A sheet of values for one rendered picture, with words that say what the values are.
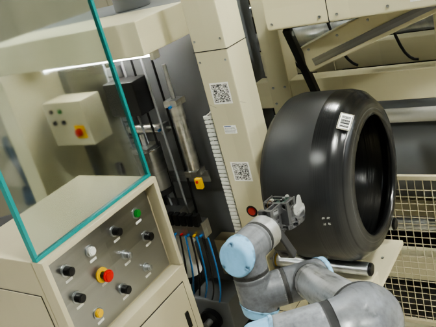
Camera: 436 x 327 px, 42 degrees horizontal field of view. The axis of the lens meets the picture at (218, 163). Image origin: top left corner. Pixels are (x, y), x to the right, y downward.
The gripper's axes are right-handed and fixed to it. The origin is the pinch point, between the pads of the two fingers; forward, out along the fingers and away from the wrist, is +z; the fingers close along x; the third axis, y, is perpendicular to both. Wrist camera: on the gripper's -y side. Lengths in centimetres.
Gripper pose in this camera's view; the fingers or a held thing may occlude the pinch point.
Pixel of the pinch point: (300, 207)
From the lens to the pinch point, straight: 165.1
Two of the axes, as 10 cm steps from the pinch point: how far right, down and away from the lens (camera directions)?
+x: -8.3, 0.0, 5.6
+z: 5.3, -3.3, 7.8
